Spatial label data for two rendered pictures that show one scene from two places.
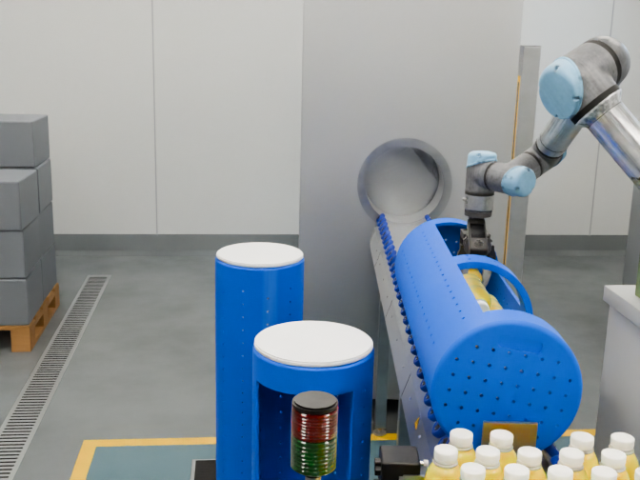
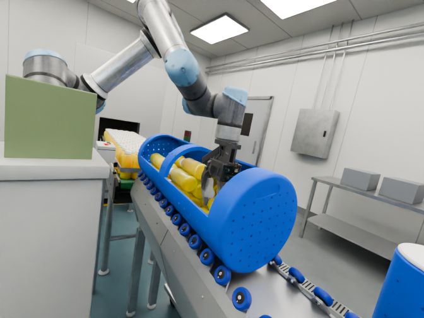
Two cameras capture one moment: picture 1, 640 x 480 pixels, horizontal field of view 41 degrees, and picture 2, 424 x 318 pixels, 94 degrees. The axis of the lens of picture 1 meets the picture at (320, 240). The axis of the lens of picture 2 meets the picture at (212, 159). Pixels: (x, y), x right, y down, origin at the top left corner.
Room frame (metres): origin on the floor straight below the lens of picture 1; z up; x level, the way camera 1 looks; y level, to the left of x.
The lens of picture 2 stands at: (2.70, -0.78, 1.32)
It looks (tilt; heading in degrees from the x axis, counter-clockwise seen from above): 9 degrees down; 146
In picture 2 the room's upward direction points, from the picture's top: 10 degrees clockwise
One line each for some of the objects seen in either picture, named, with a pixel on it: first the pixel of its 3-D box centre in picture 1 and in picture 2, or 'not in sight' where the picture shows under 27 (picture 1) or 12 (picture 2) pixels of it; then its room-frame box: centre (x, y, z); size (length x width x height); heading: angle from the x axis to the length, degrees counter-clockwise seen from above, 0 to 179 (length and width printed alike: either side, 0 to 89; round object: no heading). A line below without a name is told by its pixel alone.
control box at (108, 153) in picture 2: not in sight; (105, 151); (1.26, -0.65, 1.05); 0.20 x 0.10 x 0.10; 0
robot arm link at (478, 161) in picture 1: (481, 172); (231, 107); (2.21, -0.41, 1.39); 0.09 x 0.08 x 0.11; 36
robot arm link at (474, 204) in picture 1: (477, 202); (228, 134); (2.21, -0.41, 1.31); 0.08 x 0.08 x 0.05
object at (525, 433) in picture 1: (507, 450); not in sight; (1.47, -0.36, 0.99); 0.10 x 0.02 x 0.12; 90
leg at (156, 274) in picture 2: not in sight; (157, 267); (1.53, -0.29, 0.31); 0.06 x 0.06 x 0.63; 0
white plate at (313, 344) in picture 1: (313, 342); not in sight; (1.90, 0.01, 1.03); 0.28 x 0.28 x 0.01
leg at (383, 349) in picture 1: (382, 368); not in sight; (3.50, -0.29, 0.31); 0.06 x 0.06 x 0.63; 0
